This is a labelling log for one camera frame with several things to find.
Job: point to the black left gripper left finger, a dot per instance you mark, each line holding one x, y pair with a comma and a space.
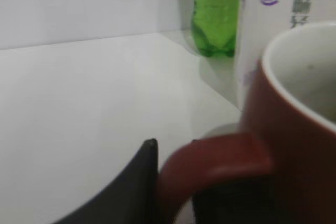
129, 198

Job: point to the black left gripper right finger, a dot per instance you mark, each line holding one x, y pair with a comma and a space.
229, 177

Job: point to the dark red ceramic mug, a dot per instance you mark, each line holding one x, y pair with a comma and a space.
290, 112

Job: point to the white yogurt bottle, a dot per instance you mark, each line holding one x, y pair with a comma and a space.
260, 21

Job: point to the green soda bottle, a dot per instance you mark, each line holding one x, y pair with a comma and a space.
214, 26

